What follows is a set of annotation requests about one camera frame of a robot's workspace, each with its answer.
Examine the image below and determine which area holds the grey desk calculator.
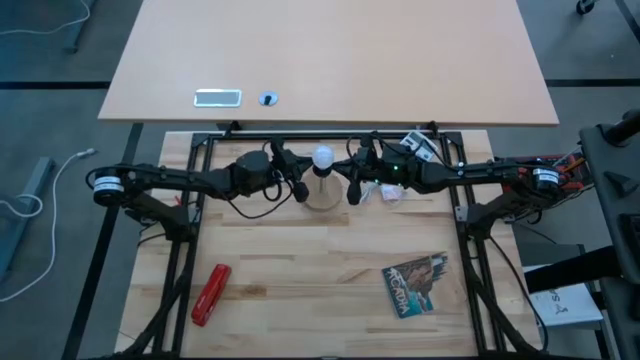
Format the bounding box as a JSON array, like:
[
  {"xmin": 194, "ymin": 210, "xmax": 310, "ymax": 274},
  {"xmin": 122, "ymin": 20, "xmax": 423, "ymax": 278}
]
[{"xmin": 399, "ymin": 129, "xmax": 440, "ymax": 162}]

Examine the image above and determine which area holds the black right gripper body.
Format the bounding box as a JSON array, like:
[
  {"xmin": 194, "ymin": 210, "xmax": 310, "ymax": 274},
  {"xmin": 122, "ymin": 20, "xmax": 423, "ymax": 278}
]
[{"xmin": 362, "ymin": 144, "xmax": 419, "ymax": 186}]

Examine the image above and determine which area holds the light wooden desk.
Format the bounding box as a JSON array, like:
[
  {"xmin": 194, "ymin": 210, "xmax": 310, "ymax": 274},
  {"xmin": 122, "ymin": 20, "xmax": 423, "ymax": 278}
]
[{"xmin": 97, "ymin": 0, "xmax": 560, "ymax": 127}]

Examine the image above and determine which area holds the clear plastic wrapper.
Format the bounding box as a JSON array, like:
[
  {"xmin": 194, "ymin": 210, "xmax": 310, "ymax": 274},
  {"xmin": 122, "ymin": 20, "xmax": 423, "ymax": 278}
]
[{"xmin": 357, "ymin": 180, "xmax": 409, "ymax": 206}]

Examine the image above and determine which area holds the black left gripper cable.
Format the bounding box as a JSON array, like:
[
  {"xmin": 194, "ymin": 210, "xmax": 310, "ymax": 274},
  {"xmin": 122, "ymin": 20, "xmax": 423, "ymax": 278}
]
[{"xmin": 219, "ymin": 187, "xmax": 296, "ymax": 220}]

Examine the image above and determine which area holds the silver desk cable hatch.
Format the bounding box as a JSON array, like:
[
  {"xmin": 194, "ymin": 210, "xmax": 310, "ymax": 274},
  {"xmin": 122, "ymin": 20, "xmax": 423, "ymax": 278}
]
[{"xmin": 193, "ymin": 88, "xmax": 243, "ymax": 109}]

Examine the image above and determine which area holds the white lightbulb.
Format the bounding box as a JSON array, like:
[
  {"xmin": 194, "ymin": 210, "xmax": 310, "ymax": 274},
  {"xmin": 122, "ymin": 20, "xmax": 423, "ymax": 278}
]
[{"xmin": 311, "ymin": 144, "xmax": 336, "ymax": 171}]

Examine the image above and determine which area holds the red stapler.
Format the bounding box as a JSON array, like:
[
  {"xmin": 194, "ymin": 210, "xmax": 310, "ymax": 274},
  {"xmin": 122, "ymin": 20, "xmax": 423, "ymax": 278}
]
[{"xmin": 190, "ymin": 263, "xmax": 233, "ymax": 328}]

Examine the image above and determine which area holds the Arcadia picture book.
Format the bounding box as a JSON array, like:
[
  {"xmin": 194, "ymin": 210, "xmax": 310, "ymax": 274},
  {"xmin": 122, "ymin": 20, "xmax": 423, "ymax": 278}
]
[{"xmin": 380, "ymin": 251, "xmax": 450, "ymax": 320}]

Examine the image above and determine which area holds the red power supply unit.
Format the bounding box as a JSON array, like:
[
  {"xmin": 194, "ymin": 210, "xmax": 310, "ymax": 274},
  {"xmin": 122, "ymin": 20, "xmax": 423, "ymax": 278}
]
[{"xmin": 493, "ymin": 153, "xmax": 589, "ymax": 194}]

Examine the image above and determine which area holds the black equipment stand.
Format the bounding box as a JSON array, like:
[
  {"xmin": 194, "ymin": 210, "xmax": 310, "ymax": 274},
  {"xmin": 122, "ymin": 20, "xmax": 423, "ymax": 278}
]
[{"xmin": 522, "ymin": 107, "xmax": 640, "ymax": 360}]

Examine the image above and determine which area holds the white printed paper sheet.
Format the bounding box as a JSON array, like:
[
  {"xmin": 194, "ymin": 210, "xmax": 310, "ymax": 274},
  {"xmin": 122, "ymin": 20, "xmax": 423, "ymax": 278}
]
[{"xmin": 522, "ymin": 264, "xmax": 605, "ymax": 329}]

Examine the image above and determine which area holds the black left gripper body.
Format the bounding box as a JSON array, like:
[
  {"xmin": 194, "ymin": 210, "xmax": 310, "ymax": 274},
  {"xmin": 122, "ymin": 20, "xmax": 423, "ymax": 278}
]
[{"xmin": 232, "ymin": 149, "xmax": 291, "ymax": 194}]

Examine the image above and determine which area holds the black aluminium rig frame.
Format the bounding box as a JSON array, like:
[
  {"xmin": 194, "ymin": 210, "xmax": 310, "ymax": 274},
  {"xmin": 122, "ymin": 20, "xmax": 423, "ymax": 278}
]
[{"xmin": 149, "ymin": 121, "xmax": 546, "ymax": 360}]

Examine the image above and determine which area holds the wooden base lamp with socket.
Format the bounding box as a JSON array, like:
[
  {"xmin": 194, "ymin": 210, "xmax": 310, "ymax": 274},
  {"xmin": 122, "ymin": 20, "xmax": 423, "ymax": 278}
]
[{"xmin": 302, "ymin": 164, "xmax": 345, "ymax": 212}]

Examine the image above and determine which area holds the grey desk leg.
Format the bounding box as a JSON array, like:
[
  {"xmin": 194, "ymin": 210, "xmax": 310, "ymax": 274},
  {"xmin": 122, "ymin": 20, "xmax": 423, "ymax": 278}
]
[
  {"xmin": 64, "ymin": 0, "xmax": 99, "ymax": 55},
  {"xmin": 0, "ymin": 156, "xmax": 57, "ymax": 281}
]

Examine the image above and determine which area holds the white floor cable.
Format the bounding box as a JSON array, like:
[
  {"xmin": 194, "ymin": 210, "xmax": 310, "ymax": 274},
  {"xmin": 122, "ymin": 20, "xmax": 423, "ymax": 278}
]
[
  {"xmin": 0, "ymin": 0, "xmax": 91, "ymax": 36},
  {"xmin": 0, "ymin": 147, "xmax": 97, "ymax": 304}
]

